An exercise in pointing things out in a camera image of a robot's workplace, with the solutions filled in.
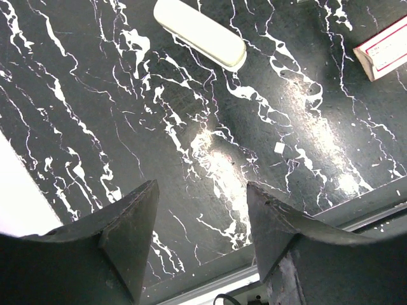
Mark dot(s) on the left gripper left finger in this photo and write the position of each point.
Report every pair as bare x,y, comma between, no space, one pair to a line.
99,259

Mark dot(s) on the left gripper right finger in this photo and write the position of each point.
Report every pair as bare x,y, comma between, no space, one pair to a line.
302,260

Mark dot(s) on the beige stapler magazine piece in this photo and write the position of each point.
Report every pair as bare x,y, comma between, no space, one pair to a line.
202,33

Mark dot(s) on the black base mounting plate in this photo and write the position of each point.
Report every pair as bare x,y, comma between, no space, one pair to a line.
352,215

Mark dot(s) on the small loose staple strip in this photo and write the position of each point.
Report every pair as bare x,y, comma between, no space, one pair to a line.
279,148

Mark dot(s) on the red white staple box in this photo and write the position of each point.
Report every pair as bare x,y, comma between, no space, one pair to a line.
384,52

